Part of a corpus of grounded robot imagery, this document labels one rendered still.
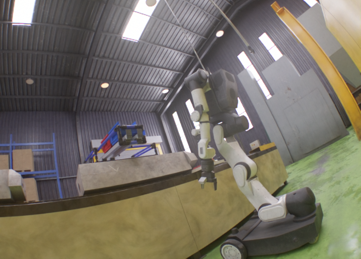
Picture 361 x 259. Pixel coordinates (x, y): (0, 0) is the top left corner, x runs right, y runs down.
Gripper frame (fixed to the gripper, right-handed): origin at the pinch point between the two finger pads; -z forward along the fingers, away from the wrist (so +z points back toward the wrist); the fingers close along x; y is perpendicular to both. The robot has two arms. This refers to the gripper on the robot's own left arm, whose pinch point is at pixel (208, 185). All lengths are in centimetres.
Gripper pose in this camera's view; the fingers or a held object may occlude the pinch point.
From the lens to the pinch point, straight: 129.4
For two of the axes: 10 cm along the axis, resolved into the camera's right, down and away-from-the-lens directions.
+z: -0.7, -9.9, 0.9
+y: -6.8, -0.2, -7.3
